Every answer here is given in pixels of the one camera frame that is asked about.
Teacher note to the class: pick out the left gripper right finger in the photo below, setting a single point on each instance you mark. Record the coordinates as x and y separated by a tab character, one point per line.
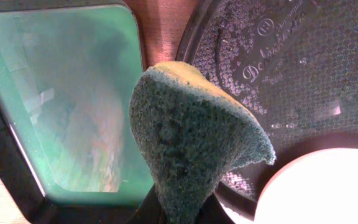
212	212

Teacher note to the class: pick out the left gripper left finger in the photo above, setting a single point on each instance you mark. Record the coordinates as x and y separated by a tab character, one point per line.
149	212

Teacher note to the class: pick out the dark green sponge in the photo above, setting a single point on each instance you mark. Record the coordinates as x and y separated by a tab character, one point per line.
190	133

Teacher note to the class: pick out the white plate front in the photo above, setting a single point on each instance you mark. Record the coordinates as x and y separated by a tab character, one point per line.
318	188

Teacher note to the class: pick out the rectangular green tray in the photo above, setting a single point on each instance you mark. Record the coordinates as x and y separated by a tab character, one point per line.
67	71

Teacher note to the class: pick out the round black serving tray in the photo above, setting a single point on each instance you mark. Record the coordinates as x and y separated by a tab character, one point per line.
293	64

